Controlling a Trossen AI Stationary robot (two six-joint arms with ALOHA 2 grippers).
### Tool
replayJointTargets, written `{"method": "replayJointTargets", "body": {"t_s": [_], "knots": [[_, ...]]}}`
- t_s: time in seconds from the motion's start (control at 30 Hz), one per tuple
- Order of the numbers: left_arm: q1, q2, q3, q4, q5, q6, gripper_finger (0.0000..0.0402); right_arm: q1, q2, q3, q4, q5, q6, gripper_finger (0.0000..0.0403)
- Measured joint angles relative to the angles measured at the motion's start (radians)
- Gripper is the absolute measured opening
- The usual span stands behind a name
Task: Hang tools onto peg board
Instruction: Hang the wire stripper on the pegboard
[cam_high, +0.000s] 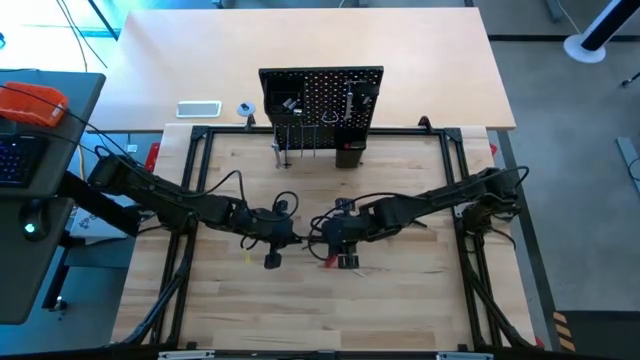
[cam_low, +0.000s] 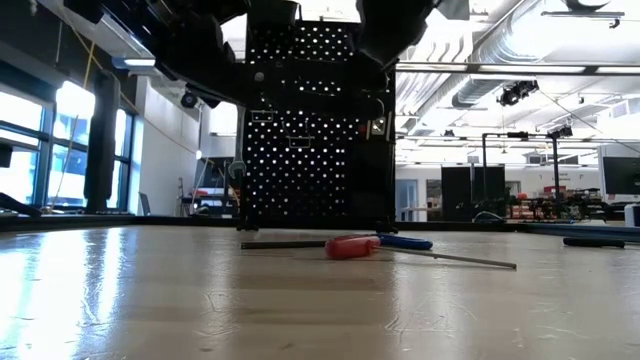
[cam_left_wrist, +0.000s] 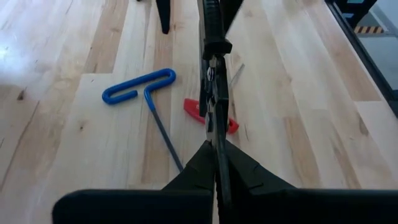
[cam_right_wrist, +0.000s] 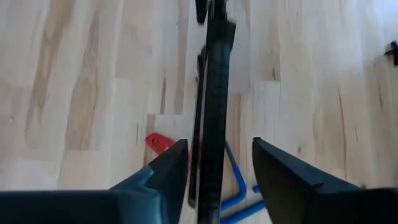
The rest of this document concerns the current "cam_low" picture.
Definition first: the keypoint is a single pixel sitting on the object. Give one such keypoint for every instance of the double prong peg hook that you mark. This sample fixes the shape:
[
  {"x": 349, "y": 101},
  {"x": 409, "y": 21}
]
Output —
[
  {"x": 300, "y": 147},
  {"x": 262, "y": 122}
]

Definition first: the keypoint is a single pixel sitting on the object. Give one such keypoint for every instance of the round black ceiling spotlight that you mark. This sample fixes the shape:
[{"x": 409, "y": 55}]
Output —
[{"x": 189, "y": 99}]

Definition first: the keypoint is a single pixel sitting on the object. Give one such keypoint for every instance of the ceiling light strip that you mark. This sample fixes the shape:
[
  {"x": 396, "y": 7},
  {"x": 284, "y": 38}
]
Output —
[
  {"x": 140, "y": 62},
  {"x": 550, "y": 69}
]

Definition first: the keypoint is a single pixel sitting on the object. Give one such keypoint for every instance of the large black pegboard bin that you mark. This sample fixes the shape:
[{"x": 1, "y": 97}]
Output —
[{"x": 272, "y": 12}]

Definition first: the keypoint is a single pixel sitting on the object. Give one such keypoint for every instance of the black monitor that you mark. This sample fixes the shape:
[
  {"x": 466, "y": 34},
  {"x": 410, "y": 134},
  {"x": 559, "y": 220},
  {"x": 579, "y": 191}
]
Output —
[
  {"x": 622, "y": 175},
  {"x": 212, "y": 172}
]

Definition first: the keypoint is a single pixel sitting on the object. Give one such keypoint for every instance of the black perforated pegboard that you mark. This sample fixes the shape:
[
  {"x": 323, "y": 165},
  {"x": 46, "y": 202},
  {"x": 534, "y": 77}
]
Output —
[{"x": 300, "y": 175}]

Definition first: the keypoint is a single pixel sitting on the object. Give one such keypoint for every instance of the black pillar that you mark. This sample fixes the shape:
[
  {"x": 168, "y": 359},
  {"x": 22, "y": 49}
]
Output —
[{"x": 102, "y": 145}]

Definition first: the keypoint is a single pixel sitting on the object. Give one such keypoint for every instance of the black track lights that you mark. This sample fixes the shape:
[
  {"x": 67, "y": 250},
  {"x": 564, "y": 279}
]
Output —
[{"x": 517, "y": 92}]

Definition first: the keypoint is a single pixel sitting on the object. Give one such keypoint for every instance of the tall black pegboard bin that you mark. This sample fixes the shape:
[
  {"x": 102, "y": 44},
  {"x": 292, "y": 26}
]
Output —
[{"x": 370, "y": 182}]

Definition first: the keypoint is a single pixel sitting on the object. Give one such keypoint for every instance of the blue door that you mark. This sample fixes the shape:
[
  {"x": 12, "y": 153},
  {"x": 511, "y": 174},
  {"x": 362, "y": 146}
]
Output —
[{"x": 405, "y": 200}]

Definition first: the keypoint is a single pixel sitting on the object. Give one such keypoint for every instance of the black cabinet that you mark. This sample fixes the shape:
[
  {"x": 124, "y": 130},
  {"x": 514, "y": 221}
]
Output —
[{"x": 470, "y": 192}]

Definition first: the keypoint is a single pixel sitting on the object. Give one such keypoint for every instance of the black ceiling fixture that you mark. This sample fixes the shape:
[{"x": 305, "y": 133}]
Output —
[{"x": 585, "y": 5}]

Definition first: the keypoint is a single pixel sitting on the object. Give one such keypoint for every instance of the shelf with red boxes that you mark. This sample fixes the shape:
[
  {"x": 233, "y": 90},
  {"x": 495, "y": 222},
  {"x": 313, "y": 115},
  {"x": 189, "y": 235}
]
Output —
[{"x": 525, "y": 210}]

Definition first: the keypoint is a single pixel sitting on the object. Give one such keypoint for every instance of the silver bracket tool holder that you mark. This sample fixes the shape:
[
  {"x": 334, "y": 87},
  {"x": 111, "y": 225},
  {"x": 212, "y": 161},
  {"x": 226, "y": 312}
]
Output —
[{"x": 378, "y": 125}]

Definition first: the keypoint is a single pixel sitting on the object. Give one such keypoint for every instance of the silver ventilation duct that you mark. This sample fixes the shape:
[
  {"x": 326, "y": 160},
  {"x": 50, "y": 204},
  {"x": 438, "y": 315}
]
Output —
[{"x": 472, "y": 92}]

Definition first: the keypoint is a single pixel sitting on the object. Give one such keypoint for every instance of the black aluminium table frame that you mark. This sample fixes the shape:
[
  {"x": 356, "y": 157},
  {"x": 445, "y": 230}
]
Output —
[{"x": 75, "y": 222}]

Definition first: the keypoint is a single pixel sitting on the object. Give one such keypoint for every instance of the black camera rig stand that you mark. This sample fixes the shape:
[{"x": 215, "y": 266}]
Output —
[{"x": 556, "y": 170}]

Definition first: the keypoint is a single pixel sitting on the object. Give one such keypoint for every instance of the black wall box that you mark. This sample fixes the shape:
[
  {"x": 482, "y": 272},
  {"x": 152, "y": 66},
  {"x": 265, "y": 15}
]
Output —
[{"x": 5, "y": 155}]

